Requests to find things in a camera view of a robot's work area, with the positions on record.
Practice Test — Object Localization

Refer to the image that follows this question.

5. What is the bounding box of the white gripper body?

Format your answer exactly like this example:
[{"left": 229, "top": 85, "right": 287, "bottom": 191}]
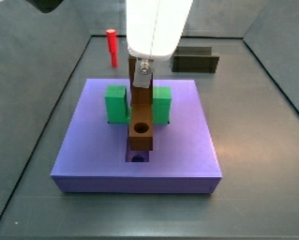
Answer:
[{"left": 126, "top": 0, "right": 193, "bottom": 61}]

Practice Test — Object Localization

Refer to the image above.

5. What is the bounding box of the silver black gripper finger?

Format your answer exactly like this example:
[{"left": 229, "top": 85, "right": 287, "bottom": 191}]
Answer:
[{"left": 132, "top": 58, "right": 154, "bottom": 88}]

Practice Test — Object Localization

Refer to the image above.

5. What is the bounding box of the brown T-shaped block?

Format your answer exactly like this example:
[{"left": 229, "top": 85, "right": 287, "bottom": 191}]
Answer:
[{"left": 128, "top": 56, "right": 154, "bottom": 151}]

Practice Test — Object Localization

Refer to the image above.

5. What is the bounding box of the black angled fixture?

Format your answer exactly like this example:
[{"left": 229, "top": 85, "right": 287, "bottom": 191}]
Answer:
[{"left": 170, "top": 46, "right": 219, "bottom": 73}]

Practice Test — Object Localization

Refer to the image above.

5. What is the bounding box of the green U-shaped block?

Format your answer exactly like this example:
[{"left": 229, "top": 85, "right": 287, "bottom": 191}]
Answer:
[{"left": 104, "top": 84, "right": 171, "bottom": 125}]

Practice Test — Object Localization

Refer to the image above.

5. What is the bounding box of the red hexagonal peg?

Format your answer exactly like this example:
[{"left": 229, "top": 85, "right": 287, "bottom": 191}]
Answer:
[{"left": 107, "top": 28, "right": 118, "bottom": 68}]

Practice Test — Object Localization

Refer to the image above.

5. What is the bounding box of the purple base block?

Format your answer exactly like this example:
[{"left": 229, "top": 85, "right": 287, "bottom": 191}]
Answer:
[{"left": 51, "top": 79, "right": 222, "bottom": 193}]

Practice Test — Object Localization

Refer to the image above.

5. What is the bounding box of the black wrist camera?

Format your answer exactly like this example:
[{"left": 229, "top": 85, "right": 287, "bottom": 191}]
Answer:
[{"left": 26, "top": 0, "right": 64, "bottom": 13}]

